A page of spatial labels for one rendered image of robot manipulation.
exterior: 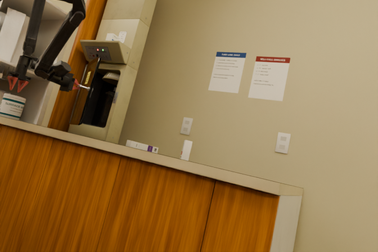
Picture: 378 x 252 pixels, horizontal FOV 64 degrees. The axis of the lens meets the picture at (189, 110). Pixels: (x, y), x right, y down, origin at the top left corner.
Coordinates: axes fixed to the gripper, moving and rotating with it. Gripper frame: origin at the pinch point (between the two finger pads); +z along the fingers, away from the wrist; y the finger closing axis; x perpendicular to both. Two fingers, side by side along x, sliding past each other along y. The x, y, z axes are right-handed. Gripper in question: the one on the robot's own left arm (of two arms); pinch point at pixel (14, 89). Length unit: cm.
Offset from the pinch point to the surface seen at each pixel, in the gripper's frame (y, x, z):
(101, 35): 33, -18, -49
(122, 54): 27, -46, -34
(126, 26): 33, -37, -56
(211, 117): 75, -88, -13
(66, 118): 32.4, -8.4, 8.2
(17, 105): 17.4, 21.5, 7.1
